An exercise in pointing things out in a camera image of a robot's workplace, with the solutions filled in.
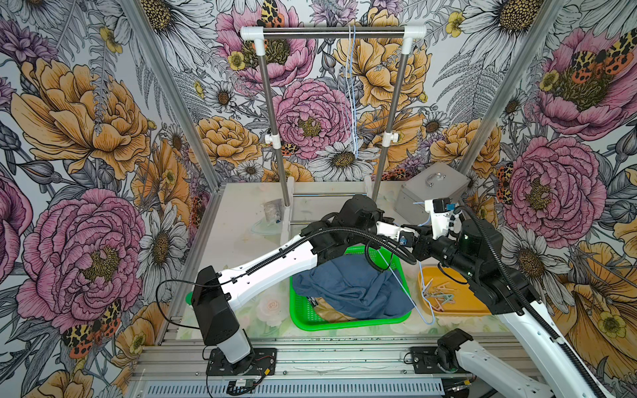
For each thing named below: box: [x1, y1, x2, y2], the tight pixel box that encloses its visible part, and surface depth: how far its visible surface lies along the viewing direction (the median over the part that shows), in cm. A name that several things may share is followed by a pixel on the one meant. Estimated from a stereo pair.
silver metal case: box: [393, 162, 472, 226], surface depth 104 cm
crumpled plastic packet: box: [262, 198, 285, 224], surface depth 110 cm
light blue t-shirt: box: [292, 254, 415, 321], surface depth 80 cm
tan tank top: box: [313, 296, 358, 322], surface depth 82 cm
